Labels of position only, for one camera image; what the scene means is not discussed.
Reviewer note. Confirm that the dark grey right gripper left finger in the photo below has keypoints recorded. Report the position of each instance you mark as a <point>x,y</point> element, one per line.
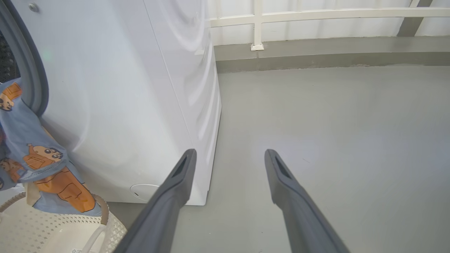
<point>158,211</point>

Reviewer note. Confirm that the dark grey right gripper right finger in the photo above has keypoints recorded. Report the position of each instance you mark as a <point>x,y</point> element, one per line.
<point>302,218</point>

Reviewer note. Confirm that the blue cartoon bear garment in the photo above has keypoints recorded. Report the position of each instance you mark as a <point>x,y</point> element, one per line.
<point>28,133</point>

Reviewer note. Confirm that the white washing machine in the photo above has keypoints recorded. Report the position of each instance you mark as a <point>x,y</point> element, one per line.
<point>123,88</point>

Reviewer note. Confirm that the grey rubber door gasket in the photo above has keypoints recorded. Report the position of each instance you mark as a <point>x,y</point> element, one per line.
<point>33,77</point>

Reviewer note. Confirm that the perforated steel washing machine drum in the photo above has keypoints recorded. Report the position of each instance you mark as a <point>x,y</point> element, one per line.
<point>7,59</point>

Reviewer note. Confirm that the round white filter cover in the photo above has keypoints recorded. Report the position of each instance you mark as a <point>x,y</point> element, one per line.
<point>144,191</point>

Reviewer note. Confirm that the cream perforated laundry basket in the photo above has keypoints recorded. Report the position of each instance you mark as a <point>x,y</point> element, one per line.
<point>42,232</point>

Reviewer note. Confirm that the white metal railing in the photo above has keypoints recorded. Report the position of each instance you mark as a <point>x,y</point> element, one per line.
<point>316,14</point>

